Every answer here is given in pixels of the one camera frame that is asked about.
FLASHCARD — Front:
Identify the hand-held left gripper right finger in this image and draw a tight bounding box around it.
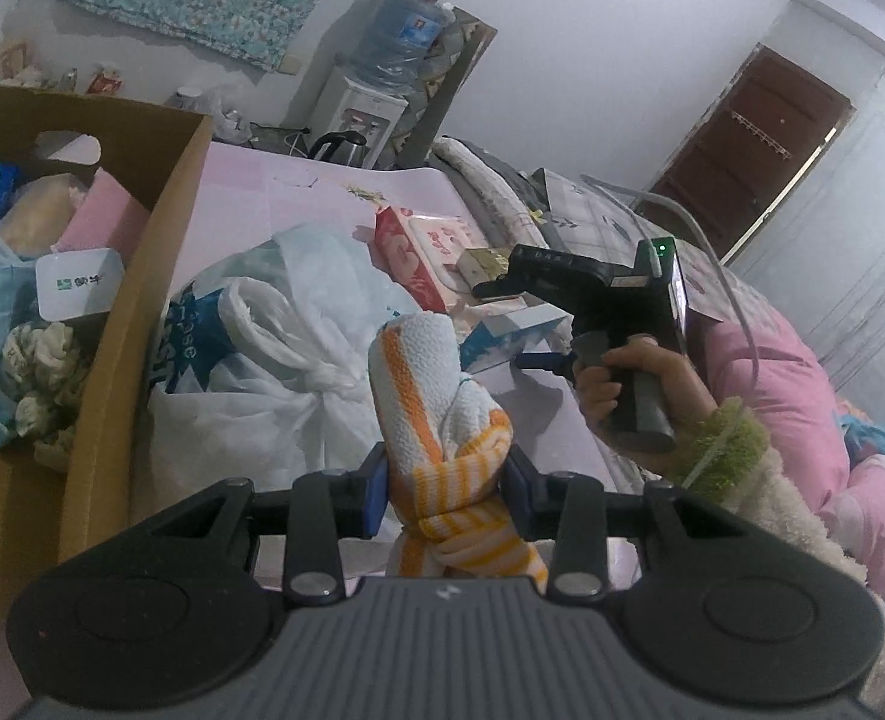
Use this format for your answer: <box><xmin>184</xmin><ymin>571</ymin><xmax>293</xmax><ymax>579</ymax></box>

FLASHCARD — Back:
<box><xmin>502</xmin><ymin>449</ymin><xmax>722</xmax><ymax>605</ymax></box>

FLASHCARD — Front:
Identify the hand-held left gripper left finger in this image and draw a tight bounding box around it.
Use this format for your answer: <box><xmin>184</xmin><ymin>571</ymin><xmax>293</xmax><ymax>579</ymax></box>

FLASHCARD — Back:
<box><xmin>149</xmin><ymin>442</ymin><xmax>391</xmax><ymax>605</ymax></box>

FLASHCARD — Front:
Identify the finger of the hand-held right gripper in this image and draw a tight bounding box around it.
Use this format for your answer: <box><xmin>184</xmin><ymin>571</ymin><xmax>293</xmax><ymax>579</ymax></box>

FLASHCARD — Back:
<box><xmin>472</xmin><ymin>270</ymin><xmax>538</xmax><ymax>303</ymax></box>
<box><xmin>515</xmin><ymin>349</ymin><xmax>577</xmax><ymax>380</ymax></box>

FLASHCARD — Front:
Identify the orange striped white towel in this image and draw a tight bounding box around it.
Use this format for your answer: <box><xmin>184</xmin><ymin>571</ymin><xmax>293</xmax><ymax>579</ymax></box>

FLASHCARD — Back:
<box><xmin>366</xmin><ymin>310</ymin><xmax>553</xmax><ymax>587</ymax></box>

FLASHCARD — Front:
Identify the brown cardboard box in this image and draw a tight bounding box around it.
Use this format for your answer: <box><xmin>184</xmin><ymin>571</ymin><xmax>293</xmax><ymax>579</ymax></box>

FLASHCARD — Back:
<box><xmin>0</xmin><ymin>84</ymin><xmax>215</xmax><ymax>625</ymax></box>

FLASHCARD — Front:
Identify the white plastic cup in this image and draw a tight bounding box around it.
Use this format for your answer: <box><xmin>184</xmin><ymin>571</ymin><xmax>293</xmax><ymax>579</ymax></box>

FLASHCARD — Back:
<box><xmin>34</xmin><ymin>245</ymin><xmax>125</xmax><ymax>320</ymax></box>

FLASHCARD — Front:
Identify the white green floral cloth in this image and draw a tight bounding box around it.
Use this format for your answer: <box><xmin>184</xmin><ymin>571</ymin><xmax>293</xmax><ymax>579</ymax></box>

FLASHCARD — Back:
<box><xmin>0</xmin><ymin>318</ymin><xmax>91</xmax><ymax>474</ymax></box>

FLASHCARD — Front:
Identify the pink cloth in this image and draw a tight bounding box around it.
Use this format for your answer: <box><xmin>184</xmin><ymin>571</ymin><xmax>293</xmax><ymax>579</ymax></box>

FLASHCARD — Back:
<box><xmin>55</xmin><ymin>168</ymin><xmax>151</xmax><ymax>257</ymax></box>

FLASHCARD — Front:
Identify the cream soft packet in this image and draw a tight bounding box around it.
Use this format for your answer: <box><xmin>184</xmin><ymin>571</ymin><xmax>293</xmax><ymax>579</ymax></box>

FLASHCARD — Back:
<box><xmin>0</xmin><ymin>172</ymin><xmax>95</xmax><ymax>257</ymax></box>

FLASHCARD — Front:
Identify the person's right hand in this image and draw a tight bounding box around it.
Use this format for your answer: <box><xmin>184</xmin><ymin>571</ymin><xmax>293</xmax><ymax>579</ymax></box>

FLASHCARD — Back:
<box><xmin>573</xmin><ymin>336</ymin><xmax>718</xmax><ymax>439</ymax></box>

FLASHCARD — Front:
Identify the small gold box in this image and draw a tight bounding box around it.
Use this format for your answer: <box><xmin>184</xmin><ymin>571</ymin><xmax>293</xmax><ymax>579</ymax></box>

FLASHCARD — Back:
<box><xmin>457</xmin><ymin>247</ymin><xmax>511</xmax><ymax>283</ymax></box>

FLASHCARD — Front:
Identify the blue and white box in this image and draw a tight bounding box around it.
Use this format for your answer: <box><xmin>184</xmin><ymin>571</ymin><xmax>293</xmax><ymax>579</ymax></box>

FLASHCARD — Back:
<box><xmin>457</xmin><ymin>307</ymin><xmax>571</xmax><ymax>373</ymax></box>

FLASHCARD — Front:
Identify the checked pillow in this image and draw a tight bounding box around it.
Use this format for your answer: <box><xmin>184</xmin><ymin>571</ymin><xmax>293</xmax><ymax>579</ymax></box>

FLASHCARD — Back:
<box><xmin>542</xmin><ymin>168</ymin><xmax>715</xmax><ymax>317</ymax></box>

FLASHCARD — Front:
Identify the red wet wipes pack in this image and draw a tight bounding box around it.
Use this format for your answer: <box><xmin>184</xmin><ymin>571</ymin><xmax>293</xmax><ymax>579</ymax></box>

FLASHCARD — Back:
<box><xmin>372</xmin><ymin>204</ymin><xmax>489</xmax><ymax>314</ymax></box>

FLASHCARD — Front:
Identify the grey star print blanket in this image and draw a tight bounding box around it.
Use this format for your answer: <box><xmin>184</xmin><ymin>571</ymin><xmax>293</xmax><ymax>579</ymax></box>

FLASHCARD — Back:
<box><xmin>448</xmin><ymin>153</ymin><xmax>557</xmax><ymax>257</ymax></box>

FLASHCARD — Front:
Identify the white rolled mattress pad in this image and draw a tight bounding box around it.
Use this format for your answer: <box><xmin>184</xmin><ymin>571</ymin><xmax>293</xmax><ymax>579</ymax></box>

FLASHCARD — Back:
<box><xmin>430</xmin><ymin>138</ymin><xmax>565</xmax><ymax>257</ymax></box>

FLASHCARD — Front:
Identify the white plastic bag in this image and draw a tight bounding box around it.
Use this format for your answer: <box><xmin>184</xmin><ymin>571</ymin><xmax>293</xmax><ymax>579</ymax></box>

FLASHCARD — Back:
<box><xmin>145</xmin><ymin>224</ymin><xmax>422</xmax><ymax>535</ymax></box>

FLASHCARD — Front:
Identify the pink quilt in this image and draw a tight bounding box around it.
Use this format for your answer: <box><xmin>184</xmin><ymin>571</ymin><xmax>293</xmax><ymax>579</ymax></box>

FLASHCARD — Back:
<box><xmin>680</xmin><ymin>261</ymin><xmax>885</xmax><ymax>602</ymax></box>

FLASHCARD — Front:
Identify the brown wooden door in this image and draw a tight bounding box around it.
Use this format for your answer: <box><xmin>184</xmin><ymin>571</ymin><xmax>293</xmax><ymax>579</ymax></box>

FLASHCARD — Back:
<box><xmin>647</xmin><ymin>44</ymin><xmax>853</xmax><ymax>261</ymax></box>

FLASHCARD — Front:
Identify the folded grey patterned chair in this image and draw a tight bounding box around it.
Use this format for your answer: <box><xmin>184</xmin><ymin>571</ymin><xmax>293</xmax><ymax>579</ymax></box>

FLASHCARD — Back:
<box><xmin>396</xmin><ymin>7</ymin><xmax>500</xmax><ymax>167</ymax></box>

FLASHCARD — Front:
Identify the black electric kettle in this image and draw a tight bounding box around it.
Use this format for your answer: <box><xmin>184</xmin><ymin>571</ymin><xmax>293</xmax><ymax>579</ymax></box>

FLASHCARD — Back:
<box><xmin>308</xmin><ymin>130</ymin><xmax>373</xmax><ymax>168</ymax></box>

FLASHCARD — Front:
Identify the pink balloon print tablecloth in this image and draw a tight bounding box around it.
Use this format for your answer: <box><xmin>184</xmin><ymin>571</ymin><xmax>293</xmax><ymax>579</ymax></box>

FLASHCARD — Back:
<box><xmin>130</xmin><ymin>138</ymin><xmax>640</xmax><ymax>587</ymax></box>

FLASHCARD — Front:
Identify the white wardrobe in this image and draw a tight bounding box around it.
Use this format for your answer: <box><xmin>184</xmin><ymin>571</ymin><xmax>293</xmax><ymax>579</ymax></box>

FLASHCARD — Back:
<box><xmin>725</xmin><ymin>63</ymin><xmax>885</xmax><ymax>415</ymax></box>

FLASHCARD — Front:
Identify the blue water bottle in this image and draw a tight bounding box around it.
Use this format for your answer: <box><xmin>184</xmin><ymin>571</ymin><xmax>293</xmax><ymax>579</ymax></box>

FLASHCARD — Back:
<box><xmin>355</xmin><ymin>0</ymin><xmax>455</xmax><ymax>95</ymax></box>

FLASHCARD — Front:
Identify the metal door hook rail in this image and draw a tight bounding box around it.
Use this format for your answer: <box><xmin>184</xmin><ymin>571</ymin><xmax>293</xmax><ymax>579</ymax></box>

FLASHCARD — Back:
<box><xmin>730</xmin><ymin>108</ymin><xmax>793</xmax><ymax>160</ymax></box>

